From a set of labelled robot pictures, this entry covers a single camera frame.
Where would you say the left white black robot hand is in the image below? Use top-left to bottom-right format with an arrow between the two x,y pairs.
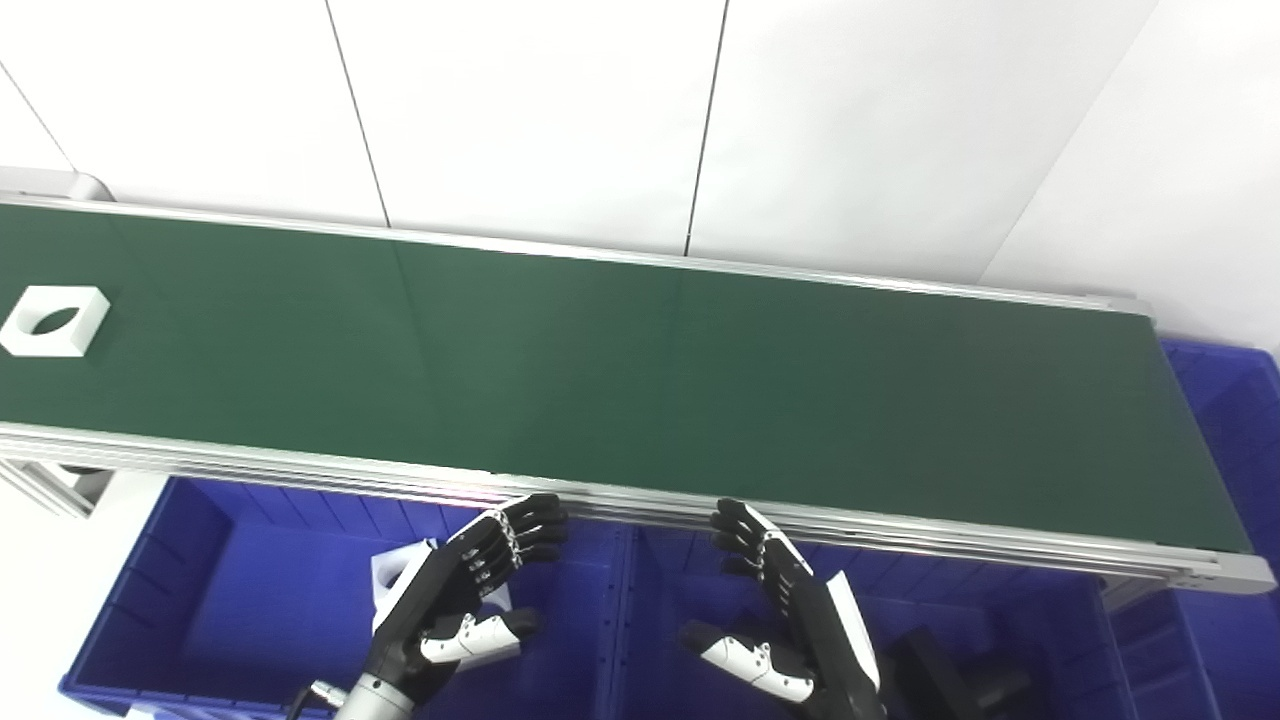
365,492 -> 569,703

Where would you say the blue plastic bin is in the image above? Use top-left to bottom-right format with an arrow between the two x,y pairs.
610,520 -> 1131,720
58,475 -> 641,720
1100,338 -> 1280,720

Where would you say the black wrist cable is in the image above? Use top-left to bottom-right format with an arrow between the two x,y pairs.
288,683 -> 349,720

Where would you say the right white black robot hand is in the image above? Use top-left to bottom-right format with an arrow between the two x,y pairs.
680,498 -> 887,720

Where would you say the black part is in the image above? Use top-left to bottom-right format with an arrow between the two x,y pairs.
885,625 -> 1033,720

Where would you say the grey conveyor end cover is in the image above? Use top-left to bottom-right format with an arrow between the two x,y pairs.
0,168 -> 117,205

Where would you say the aluminium conveyor support leg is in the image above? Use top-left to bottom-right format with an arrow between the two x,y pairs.
0,460 -> 117,519

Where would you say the green conveyor belt aluminium frame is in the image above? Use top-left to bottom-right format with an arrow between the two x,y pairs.
0,190 -> 1277,601

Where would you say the white square part round hole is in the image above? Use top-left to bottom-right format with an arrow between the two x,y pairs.
370,540 -> 513,633
0,285 -> 110,359

